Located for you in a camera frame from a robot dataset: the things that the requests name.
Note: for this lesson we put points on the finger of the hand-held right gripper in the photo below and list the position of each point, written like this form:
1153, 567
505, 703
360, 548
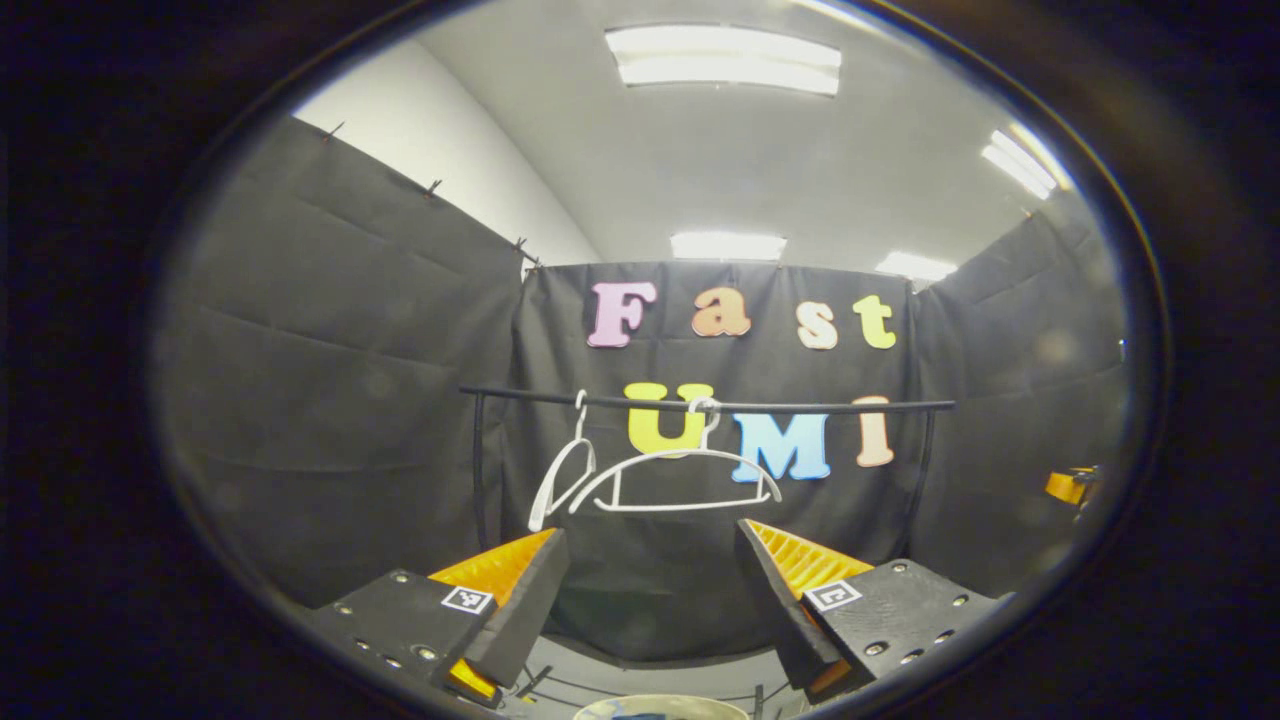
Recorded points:
1065, 487

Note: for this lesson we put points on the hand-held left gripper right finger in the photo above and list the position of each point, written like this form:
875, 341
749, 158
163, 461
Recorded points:
775, 600

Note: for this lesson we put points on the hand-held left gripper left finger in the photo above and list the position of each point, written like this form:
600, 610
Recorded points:
525, 600

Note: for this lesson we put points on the white clothes hanger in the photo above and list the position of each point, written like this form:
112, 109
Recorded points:
560, 470
690, 506

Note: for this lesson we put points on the black clothes rack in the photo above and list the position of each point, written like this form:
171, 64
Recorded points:
820, 407

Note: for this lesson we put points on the black backdrop cloth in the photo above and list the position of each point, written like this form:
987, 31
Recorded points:
350, 400

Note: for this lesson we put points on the large ceiling light panel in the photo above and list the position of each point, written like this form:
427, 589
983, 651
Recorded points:
725, 60

